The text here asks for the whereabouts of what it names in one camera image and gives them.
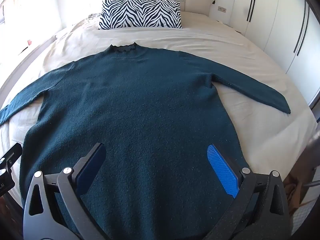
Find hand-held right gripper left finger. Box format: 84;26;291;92
22;142;107;234

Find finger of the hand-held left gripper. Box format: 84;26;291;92
0;142;22;174

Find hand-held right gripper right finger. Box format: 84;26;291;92
205;144;293;240

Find teal knit sweater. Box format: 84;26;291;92
0;42;291;240

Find bed with beige sheet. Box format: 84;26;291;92
0;12;318;240

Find zebra print pillow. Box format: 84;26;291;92
98;0;183;30

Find white wardrobe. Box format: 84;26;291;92
229;0;320;105

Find black wardrobe handle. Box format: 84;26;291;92
297;7;311;56
294;2;307;53
246;0;254;21
249;0;258;22

